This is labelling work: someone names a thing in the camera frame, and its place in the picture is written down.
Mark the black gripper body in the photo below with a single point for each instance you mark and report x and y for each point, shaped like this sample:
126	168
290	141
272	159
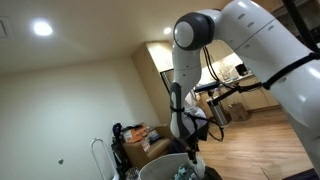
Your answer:
193	146

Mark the blue t-shirt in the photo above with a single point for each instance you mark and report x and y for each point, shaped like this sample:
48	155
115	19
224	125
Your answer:
185	173

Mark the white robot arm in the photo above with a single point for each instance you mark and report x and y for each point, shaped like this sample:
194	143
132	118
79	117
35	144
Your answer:
266	40

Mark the white fabric laundry bag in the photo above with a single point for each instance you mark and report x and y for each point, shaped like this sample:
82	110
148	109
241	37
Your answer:
156	168

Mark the brown paper bag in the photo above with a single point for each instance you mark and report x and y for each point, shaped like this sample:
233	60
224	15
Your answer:
238	112

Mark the black bag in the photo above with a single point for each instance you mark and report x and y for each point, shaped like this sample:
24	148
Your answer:
118	153

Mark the dark green garment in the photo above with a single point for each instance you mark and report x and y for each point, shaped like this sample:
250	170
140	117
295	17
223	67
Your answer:
212	174

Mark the steel trash can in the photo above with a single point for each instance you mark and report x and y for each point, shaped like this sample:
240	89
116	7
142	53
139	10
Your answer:
218	113

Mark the brown cardboard box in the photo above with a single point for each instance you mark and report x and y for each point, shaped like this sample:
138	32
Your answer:
140	155

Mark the orange box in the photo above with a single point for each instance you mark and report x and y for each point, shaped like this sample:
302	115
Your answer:
136	133

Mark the steel refrigerator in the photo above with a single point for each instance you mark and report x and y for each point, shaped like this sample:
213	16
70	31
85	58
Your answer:
166	80

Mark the wooden kitchen base cabinets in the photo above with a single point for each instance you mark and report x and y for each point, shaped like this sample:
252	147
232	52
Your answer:
256	98

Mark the tall wooden cabinet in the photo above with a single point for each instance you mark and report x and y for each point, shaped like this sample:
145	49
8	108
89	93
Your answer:
150	76

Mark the black coffee maker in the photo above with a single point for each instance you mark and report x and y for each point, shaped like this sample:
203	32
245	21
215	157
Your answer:
241	69

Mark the white metal tube rack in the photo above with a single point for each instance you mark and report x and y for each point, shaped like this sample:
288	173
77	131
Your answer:
96	140

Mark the purple mat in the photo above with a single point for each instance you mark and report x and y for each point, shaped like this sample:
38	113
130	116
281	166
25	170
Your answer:
303	175

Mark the small round ceiling light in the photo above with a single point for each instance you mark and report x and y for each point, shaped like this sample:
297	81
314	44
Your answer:
167	30

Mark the black pole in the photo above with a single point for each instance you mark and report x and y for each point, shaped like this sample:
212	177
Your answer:
300	20

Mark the large round ceiling light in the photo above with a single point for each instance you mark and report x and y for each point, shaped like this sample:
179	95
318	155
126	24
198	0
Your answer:
42	28

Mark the black stereo camera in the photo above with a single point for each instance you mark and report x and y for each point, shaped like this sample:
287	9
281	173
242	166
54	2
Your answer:
206	87

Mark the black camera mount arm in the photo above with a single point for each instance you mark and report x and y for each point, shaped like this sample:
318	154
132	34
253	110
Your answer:
233	90

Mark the small grey wall knob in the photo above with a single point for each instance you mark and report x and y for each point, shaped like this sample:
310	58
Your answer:
60	161

